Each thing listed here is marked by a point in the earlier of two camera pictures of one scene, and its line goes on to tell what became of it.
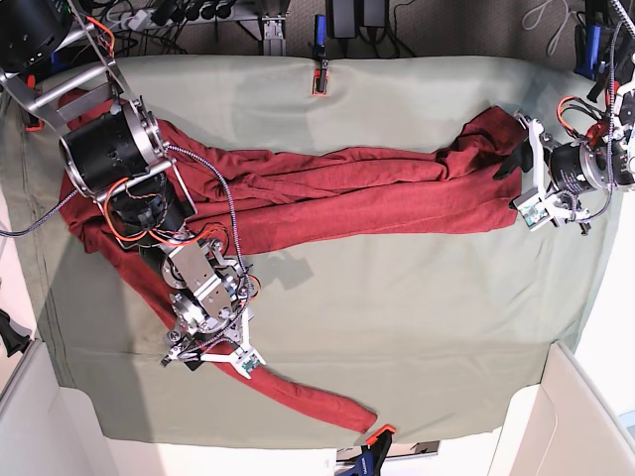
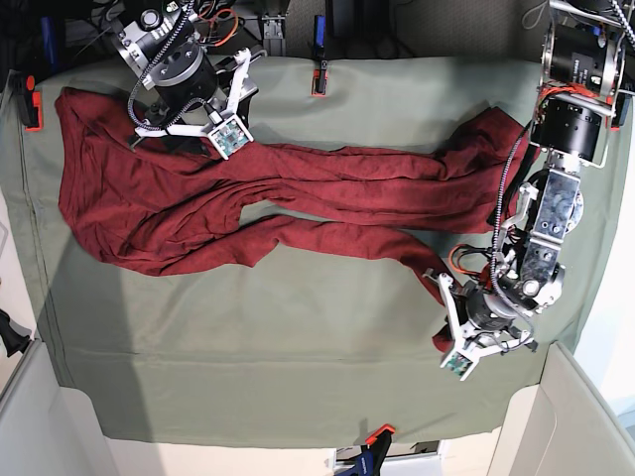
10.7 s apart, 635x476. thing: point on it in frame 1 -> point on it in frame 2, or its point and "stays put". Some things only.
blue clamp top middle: [320, 75] stays put
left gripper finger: [193, 365] -> [243, 108]
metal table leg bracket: [274, 43] stays put
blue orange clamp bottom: [373, 453] stays put
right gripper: [536, 208] -> [459, 338]
